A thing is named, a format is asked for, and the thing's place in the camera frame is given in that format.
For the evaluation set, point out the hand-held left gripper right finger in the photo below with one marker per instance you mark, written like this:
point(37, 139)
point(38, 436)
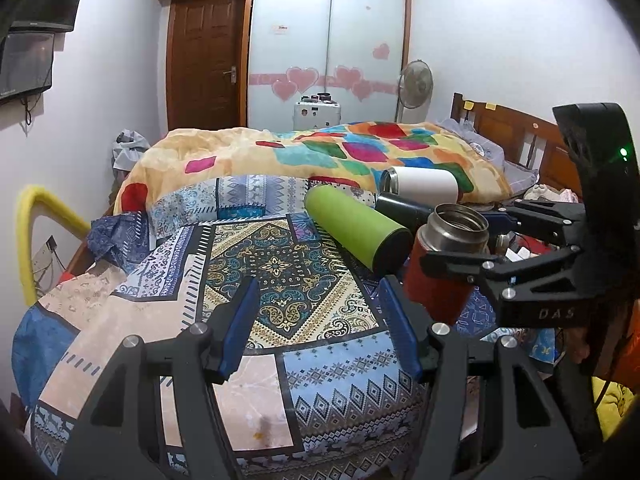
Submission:
point(400, 330)

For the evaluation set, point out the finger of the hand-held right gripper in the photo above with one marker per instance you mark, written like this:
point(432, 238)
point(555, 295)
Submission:
point(545, 222)
point(530, 305)

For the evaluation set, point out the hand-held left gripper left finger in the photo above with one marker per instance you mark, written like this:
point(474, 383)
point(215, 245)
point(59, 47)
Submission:
point(239, 327)

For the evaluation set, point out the red steel cup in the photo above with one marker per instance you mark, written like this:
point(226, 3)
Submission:
point(442, 265)

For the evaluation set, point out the dark green cup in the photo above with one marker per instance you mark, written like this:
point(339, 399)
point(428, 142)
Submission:
point(400, 208)

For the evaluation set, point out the white cup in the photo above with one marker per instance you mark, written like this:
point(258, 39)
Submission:
point(425, 184)

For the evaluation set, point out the pink cloth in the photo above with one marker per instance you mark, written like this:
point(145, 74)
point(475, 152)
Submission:
point(555, 194)

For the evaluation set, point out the blue patterned bedsheet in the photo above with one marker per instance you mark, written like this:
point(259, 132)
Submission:
point(280, 270)

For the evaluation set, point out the pale patterned pillow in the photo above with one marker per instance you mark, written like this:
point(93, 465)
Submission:
point(492, 152)

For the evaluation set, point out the wooden headboard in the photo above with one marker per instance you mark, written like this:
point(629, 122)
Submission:
point(520, 132)

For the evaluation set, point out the yellow cloth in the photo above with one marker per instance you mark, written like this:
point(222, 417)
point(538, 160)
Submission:
point(612, 405)

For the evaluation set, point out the colourful patchwork quilt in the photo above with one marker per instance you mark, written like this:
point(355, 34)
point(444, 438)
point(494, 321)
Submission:
point(240, 152)

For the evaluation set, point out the standing fan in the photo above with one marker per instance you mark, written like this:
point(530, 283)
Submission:
point(415, 84)

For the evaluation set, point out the grey plastic bag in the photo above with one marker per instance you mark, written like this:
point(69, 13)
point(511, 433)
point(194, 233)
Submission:
point(129, 147)

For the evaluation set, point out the white appliance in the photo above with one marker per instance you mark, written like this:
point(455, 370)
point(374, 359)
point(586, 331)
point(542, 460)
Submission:
point(316, 112)

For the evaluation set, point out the brown wooden door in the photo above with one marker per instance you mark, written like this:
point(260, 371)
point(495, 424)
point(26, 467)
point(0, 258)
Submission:
point(205, 60)

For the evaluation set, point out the glass wardrobe with heart stickers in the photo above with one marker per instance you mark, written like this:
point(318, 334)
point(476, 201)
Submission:
point(325, 35)

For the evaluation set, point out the yellow padded bed rail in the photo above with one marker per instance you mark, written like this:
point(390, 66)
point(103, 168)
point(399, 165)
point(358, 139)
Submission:
point(35, 220)

